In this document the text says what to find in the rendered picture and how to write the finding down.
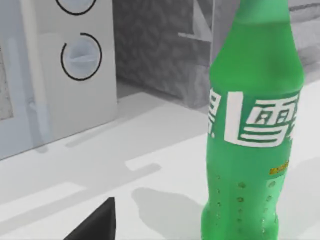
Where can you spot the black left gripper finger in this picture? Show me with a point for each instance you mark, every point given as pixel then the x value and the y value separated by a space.
pixel 102 222

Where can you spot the pale microwave oven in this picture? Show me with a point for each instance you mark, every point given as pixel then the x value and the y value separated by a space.
pixel 57 75

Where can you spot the round microwave knob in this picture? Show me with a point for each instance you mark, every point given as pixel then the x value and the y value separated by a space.
pixel 76 5
pixel 81 56

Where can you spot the green bottle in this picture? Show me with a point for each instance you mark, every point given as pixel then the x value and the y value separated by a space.
pixel 252 125

